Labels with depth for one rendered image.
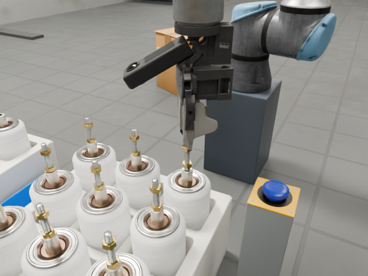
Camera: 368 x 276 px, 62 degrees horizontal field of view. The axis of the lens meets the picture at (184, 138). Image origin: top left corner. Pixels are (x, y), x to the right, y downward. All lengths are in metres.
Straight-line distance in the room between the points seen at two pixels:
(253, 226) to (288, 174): 0.60
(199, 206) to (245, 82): 0.42
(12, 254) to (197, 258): 0.31
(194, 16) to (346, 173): 0.87
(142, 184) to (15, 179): 0.39
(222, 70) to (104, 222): 0.32
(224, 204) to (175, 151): 0.52
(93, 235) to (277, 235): 0.32
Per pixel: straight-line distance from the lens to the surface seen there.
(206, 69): 0.48
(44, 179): 0.68
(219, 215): 0.65
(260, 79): 0.91
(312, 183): 1.09
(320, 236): 0.92
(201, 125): 0.52
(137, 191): 0.65
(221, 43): 0.49
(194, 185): 0.60
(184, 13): 0.45
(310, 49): 0.81
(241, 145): 0.96
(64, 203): 0.64
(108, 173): 0.72
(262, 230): 0.52
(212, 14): 0.46
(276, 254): 0.55
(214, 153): 1.01
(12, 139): 0.91
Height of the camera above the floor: 0.64
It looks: 31 degrees down
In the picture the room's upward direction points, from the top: straight up
